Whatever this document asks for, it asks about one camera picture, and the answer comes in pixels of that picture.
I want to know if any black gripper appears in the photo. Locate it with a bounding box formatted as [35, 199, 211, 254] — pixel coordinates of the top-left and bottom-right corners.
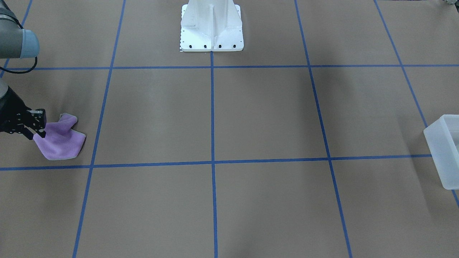
[0, 87, 47, 140]

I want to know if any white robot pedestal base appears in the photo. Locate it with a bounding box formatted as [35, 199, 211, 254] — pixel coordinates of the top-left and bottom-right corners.
[179, 0, 244, 52]

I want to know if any purple microfiber cloth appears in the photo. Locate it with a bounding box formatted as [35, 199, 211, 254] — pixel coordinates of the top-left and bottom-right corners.
[33, 113, 86, 161]

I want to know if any translucent plastic storage box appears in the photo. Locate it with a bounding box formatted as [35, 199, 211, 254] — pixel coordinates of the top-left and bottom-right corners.
[423, 114, 459, 190]

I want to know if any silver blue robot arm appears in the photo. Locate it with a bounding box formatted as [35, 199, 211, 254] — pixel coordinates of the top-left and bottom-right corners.
[0, 0, 46, 140]

